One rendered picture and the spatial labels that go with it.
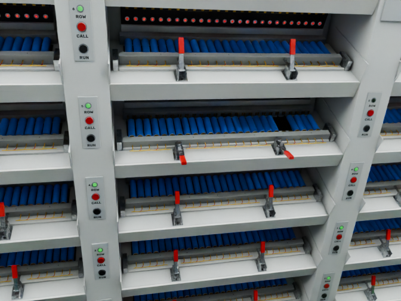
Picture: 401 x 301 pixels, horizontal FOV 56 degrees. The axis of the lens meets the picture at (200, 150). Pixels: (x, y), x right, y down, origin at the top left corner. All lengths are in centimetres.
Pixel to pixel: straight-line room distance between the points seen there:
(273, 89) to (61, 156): 53
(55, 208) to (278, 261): 69
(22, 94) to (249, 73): 51
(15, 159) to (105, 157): 21
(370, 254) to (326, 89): 64
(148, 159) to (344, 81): 52
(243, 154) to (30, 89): 52
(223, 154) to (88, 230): 39
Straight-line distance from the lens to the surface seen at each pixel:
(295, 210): 115
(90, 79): 85
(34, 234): 107
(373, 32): 101
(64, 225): 107
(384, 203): 131
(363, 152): 112
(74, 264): 119
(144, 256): 118
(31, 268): 121
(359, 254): 139
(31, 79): 89
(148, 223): 105
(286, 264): 127
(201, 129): 100
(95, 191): 96
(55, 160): 96
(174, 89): 87
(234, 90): 90
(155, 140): 95
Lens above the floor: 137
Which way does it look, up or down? 25 degrees down
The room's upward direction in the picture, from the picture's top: 3 degrees clockwise
